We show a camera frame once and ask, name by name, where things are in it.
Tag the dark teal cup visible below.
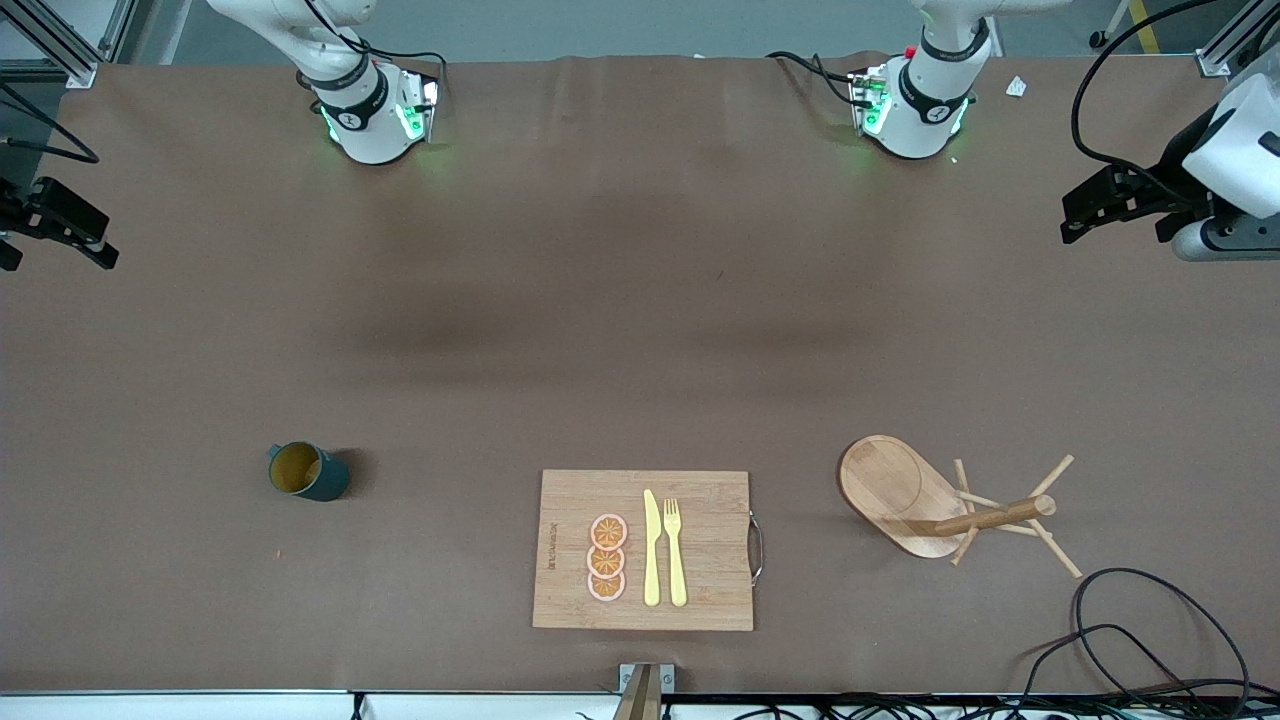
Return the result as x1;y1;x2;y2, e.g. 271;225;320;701
267;442;351;503

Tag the wooden mug rack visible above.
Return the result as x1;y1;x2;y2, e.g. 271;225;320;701
838;435;1084;580

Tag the brown table cover sheet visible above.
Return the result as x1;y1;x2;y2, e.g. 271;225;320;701
0;52;1280;694

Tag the bamboo cutting board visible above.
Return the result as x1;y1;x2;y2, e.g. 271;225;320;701
532;470;764;632

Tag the yellow plastic fork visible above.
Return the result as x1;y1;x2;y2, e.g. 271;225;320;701
664;498;689;608

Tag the yellow plastic knife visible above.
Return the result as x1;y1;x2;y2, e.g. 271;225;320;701
643;489;662;607

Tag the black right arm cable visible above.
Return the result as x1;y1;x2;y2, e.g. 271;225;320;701
0;80;101;165

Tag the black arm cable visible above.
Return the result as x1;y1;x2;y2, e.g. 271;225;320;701
0;80;101;165
1071;0;1216;201

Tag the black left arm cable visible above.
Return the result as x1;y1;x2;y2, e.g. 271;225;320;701
1071;0;1216;201

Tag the aluminium frame profile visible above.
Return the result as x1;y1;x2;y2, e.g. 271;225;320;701
0;0;136;89
1197;0;1280;77

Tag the black left base cable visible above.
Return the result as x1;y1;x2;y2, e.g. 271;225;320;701
767;50;863;107

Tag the black base cable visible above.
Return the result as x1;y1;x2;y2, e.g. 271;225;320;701
305;0;447;96
767;50;863;107

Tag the black cable large loop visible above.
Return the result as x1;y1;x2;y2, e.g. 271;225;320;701
1073;567;1251;706

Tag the black right base cable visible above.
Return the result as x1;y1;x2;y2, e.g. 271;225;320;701
305;0;447;96

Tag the black cable small loop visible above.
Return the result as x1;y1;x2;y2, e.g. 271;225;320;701
1020;624;1201;703

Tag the white table edge rail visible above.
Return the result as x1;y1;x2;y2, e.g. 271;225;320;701
0;690;1280;720

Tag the metal table bracket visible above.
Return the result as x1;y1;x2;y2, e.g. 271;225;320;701
619;663;675;696

